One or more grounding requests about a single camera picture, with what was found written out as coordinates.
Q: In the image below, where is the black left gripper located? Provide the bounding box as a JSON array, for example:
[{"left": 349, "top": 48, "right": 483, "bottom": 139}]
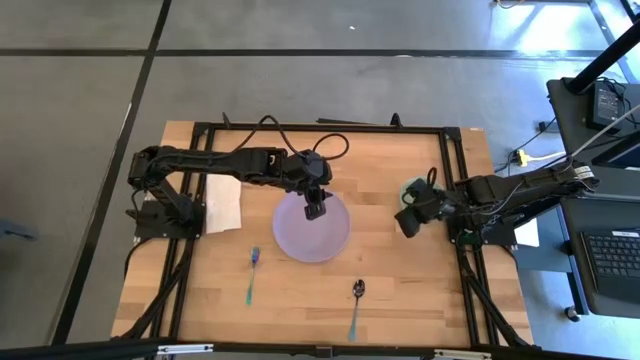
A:
[{"left": 286, "top": 148, "right": 334, "bottom": 222}]

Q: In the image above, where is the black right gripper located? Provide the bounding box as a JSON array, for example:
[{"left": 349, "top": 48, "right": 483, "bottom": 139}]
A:
[{"left": 393, "top": 175, "right": 454, "bottom": 240}]

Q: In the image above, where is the light green bowl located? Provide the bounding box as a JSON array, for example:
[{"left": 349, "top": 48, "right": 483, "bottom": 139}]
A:
[{"left": 398, "top": 176, "right": 445, "bottom": 211}]

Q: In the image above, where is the iridescent teal spoon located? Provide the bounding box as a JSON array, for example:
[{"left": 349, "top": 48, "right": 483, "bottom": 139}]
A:
[{"left": 347, "top": 278, "right": 367, "bottom": 343}]

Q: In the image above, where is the lilac round plate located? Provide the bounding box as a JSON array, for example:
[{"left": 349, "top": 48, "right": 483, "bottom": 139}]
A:
[{"left": 271, "top": 190, "right": 352, "bottom": 264}]

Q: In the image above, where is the iridescent teal fork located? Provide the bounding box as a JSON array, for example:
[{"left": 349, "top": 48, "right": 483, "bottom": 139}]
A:
[{"left": 244, "top": 245, "right": 262, "bottom": 308}]

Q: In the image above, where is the black flat strip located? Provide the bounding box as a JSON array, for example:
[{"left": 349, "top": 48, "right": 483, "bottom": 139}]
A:
[{"left": 316, "top": 117, "right": 392, "bottom": 127}]

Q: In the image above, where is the white paper napkin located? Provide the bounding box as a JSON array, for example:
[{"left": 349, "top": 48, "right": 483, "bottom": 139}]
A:
[{"left": 204, "top": 173, "right": 244, "bottom": 235}]

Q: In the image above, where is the white paper sheet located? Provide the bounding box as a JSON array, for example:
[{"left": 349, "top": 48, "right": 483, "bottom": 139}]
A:
[{"left": 513, "top": 217, "right": 541, "bottom": 249}]

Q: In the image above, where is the black crossbar with silver brackets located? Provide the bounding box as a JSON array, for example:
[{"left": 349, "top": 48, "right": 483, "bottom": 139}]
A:
[{"left": 0, "top": 337, "right": 640, "bottom": 360}]

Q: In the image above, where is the black side desk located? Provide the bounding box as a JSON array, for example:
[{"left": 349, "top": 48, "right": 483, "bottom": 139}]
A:
[{"left": 545, "top": 76, "right": 640, "bottom": 321}]

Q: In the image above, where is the black laptop with keyboard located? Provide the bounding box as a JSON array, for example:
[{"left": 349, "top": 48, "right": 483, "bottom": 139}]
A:
[{"left": 559, "top": 193, "right": 640, "bottom": 320}]

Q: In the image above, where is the black power adapter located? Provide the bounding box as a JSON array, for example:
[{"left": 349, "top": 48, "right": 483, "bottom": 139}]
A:
[{"left": 586, "top": 81, "right": 627, "bottom": 132}]

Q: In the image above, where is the black round pole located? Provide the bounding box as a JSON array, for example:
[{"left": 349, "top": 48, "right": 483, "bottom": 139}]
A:
[{"left": 563, "top": 18, "right": 640, "bottom": 95}]

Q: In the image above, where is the looped black arm cable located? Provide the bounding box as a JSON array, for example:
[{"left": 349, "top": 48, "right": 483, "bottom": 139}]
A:
[{"left": 311, "top": 131, "right": 351, "bottom": 162}]

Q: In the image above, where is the black aluminium table frame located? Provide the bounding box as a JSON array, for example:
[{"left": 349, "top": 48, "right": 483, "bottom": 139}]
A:
[{"left": 111, "top": 119, "right": 535, "bottom": 351}]

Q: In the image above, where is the long black arm cable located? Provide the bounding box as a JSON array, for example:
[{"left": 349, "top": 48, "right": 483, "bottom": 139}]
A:
[{"left": 228, "top": 113, "right": 309, "bottom": 160}]

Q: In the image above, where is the black floor cable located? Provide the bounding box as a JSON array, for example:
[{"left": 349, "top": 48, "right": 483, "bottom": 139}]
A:
[{"left": 493, "top": 116, "right": 559, "bottom": 175}]

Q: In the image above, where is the thin white cable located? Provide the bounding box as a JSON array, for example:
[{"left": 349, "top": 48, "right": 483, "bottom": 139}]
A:
[{"left": 568, "top": 103, "right": 640, "bottom": 160}]

